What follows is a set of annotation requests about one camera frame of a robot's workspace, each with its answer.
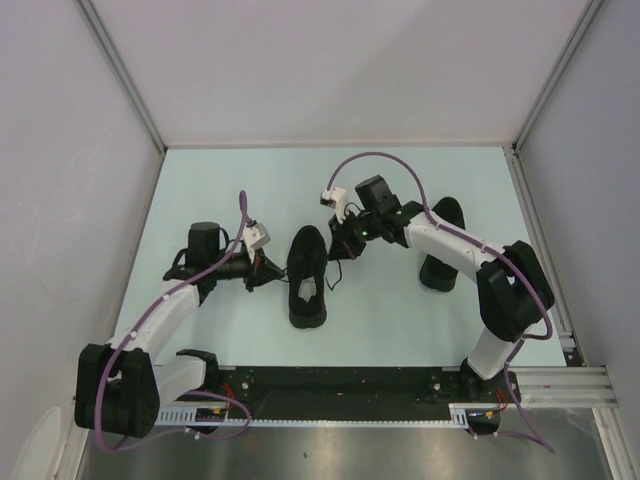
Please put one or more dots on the aluminium corner post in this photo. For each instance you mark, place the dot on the aluminium corner post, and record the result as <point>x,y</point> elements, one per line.
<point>99,31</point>
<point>577,35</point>

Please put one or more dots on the black shoelace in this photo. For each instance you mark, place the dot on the black shoelace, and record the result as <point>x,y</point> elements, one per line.
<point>335,276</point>

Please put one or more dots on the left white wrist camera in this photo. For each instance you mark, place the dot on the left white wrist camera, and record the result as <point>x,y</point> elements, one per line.
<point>255,237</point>

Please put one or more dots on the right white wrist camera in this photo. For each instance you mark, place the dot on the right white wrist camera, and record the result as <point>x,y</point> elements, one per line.
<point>337,199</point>

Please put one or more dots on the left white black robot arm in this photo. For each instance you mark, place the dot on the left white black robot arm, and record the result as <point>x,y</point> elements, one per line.
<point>120,388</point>

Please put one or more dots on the aluminium frame rail front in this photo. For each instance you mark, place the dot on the aluminium frame rail front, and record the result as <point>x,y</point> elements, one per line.
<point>541,385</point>

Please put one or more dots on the right aluminium corner post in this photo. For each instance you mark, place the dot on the right aluminium corner post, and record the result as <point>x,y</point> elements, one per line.
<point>577,35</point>

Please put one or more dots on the right aluminium side rail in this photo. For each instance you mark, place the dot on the right aluminium side rail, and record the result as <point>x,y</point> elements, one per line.
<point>561,316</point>

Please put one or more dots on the left aluminium corner post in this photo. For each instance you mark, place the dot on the left aluminium corner post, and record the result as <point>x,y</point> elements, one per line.
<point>99,31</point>

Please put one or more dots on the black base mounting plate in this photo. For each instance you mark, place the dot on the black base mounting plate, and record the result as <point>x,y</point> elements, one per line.
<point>358,393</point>

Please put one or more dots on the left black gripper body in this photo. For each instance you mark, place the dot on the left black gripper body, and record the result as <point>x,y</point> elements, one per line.
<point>239,266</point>

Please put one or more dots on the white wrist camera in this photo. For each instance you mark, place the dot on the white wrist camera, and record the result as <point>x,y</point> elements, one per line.
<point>337,199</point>
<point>255,237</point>

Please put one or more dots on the black sneaker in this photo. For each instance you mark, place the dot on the black sneaker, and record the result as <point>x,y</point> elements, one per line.
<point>436,272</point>
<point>306,267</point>

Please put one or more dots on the white slotted cable duct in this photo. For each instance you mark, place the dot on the white slotted cable duct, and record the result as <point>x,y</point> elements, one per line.
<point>192,417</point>

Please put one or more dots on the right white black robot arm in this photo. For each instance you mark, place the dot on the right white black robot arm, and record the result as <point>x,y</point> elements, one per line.
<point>513,291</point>

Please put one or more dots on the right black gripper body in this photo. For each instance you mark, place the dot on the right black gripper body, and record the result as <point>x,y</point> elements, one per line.
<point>359,230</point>

